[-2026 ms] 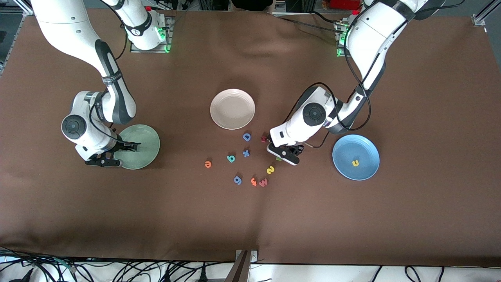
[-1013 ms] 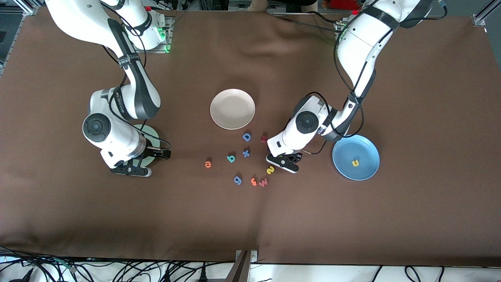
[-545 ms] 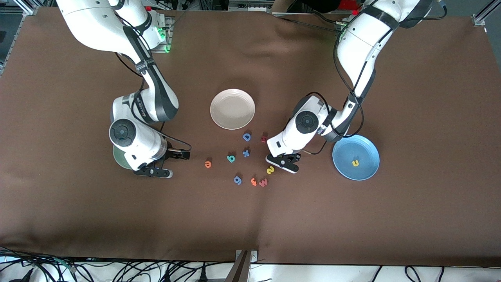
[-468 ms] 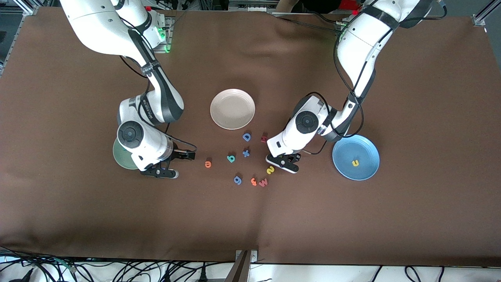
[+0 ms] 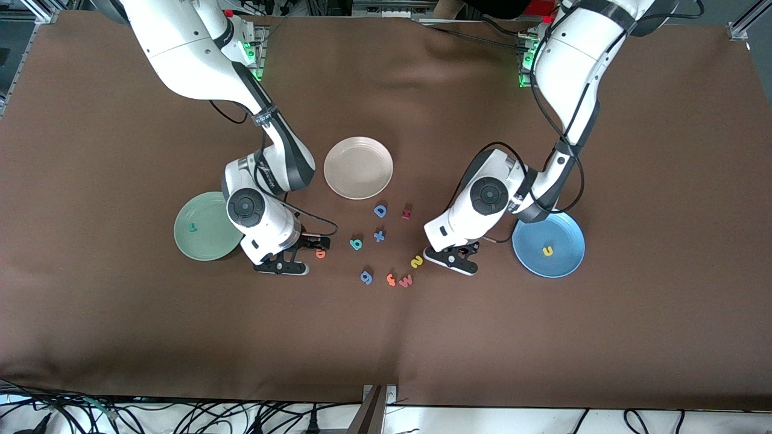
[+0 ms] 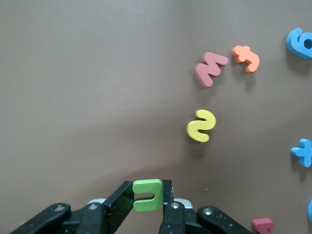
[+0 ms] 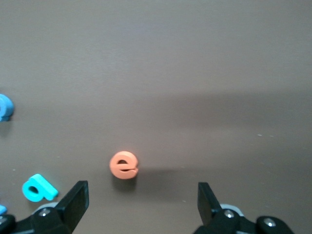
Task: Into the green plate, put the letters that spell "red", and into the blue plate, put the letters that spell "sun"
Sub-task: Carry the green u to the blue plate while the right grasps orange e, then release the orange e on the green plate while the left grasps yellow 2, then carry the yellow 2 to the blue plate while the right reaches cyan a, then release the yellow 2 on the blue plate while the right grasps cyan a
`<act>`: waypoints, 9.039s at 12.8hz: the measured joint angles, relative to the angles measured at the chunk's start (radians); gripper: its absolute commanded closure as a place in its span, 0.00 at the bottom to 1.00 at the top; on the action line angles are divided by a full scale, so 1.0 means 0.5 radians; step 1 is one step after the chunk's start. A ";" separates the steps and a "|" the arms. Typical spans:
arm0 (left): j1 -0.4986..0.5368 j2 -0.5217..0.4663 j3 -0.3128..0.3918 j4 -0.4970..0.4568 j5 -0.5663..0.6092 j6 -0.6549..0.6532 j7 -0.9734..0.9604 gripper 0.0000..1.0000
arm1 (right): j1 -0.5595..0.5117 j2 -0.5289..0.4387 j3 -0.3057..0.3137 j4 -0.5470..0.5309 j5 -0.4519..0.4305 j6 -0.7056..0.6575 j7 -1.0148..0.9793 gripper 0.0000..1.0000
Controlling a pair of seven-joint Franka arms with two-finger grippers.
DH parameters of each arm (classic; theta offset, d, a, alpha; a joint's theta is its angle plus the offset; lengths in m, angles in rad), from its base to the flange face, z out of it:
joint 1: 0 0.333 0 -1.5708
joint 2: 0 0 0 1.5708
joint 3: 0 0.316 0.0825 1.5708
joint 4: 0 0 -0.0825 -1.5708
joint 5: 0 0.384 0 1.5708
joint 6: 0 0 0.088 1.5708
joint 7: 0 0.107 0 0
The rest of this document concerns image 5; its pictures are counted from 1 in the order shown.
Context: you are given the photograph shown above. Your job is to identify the beige round plate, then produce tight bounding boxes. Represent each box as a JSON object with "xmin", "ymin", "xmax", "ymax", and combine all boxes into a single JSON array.
[{"xmin": 323, "ymin": 137, "xmax": 394, "ymax": 200}]

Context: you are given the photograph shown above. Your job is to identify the blue round plate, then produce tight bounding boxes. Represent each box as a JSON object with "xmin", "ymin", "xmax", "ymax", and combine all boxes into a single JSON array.
[{"xmin": 511, "ymin": 211, "xmax": 586, "ymax": 278}]

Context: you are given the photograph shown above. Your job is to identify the green round plate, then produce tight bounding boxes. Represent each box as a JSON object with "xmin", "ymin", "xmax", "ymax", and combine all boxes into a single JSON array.
[{"xmin": 174, "ymin": 191, "xmax": 245, "ymax": 262}]

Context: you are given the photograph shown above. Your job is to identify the brown tablecloth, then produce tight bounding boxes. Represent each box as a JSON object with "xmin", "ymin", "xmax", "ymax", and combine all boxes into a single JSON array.
[{"xmin": 0, "ymin": 12, "xmax": 772, "ymax": 412}]

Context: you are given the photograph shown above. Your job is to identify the brown slanted bar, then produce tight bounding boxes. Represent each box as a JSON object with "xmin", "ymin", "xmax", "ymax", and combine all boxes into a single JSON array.
[{"xmin": 347, "ymin": 386, "xmax": 384, "ymax": 434}]

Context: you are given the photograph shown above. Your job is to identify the person behind table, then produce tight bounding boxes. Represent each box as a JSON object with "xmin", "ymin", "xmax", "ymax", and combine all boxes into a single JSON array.
[{"xmin": 431, "ymin": 0, "xmax": 531, "ymax": 20}]

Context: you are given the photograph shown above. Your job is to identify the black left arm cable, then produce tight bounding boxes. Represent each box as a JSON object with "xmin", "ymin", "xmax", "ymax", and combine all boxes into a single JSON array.
[{"xmin": 446, "ymin": 0, "xmax": 706, "ymax": 245}]

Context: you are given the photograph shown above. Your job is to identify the silver metal bracket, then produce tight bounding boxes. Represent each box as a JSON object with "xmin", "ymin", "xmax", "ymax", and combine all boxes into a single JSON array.
[{"xmin": 363, "ymin": 384, "xmax": 399, "ymax": 406}]

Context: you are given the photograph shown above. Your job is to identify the tangled black cables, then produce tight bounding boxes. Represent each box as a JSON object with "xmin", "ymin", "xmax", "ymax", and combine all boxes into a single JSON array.
[{"xmin": 0, "ymin": 379, "xmax": 362, "ymax": 434}]

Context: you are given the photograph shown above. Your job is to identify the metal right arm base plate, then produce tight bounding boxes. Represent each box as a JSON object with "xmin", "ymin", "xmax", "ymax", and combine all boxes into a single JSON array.
[{"xmin": 241, "ymin": 24, "xmax": 269, "ymax": 82}]

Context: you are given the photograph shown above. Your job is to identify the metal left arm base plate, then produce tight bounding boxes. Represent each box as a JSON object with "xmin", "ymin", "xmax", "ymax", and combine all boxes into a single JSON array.
[{"xmin": 517, "ymin": 33, "xmax": 539, "ymax": 89}]

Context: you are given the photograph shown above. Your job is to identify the thin black cable on cloth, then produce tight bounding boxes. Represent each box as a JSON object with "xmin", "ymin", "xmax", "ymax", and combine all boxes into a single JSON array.
[{"xmin": 420, "ymin": 18, "xmax": 531, "ymax": 52}]

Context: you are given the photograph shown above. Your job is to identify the aluminium frame rail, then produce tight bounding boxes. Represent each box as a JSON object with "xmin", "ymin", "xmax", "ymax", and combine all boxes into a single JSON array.
[
  {"xmin": 20, "ymin": 0, "xmax": 59, "ymax": 25},
  {"xmin": 727, "ymin": 0, "xmax": 756, "ymax": 42}
]

